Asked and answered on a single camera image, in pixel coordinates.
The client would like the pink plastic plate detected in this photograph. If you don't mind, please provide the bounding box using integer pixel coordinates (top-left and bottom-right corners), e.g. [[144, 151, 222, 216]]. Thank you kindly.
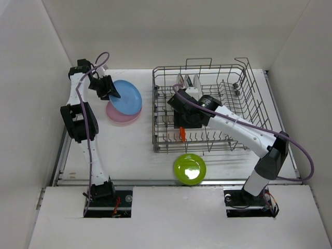
[[106, 102, 142, 125]]

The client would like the green plastic plate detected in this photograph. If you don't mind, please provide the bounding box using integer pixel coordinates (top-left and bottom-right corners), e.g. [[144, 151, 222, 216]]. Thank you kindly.
[[173, 154, 207, 186]]

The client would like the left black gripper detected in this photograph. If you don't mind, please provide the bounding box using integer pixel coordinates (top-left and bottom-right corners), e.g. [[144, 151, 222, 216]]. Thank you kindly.
[[88, 75, 120, 101]]

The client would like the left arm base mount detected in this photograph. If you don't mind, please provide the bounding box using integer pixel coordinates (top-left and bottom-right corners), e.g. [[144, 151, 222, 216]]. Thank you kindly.
[[84, 190, 133, 218]]

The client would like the blue plastic plate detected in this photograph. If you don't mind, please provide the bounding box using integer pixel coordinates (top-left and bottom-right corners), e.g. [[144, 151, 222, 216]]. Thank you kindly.
[[109, 80, 142, 115]]

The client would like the orange sunburst ceramic plate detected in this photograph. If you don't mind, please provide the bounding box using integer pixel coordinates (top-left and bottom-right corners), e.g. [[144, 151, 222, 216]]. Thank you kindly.
[[176, 74, 185, 88]]

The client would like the white blue-line ceramic plate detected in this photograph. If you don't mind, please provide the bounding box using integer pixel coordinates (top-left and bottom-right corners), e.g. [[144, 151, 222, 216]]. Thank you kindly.
[[193, 74, 201, 92]]

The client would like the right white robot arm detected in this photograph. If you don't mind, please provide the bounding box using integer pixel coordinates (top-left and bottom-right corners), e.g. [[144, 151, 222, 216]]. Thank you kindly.
[[168, 86, 288, 204]]

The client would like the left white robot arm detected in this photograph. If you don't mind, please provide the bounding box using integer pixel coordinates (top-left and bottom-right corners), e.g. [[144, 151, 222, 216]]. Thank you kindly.
[[60, 59, 121, 206]]

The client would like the grey wire dish rack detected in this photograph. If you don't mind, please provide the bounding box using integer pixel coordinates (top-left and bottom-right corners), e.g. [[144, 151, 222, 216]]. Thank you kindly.
[[152, 57, 272, 153]]

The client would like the teal rimmed ceramic plate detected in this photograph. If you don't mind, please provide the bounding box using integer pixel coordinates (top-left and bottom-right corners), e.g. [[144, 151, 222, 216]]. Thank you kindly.
[[185, 74, 193, 88]]

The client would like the orange plastic plate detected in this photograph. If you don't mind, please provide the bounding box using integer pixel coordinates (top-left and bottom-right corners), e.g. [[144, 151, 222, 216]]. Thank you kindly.
[[179, 127, 186, 143]]

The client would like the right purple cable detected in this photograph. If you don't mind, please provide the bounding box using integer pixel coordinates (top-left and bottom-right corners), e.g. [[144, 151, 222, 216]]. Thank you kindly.
[[172, 83, 314, 182]]

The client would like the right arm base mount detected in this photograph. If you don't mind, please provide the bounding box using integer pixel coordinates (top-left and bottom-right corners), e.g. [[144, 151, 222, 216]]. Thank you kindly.
[[224, 187, 280, 218]]

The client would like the aluminium front rail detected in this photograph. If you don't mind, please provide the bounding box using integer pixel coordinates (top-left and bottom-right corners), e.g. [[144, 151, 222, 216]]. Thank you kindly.
[[56, 177, 303, 186]]

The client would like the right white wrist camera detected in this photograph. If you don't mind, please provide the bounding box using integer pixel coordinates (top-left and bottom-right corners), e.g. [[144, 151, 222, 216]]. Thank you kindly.
[[185, 87, 201, 100]]

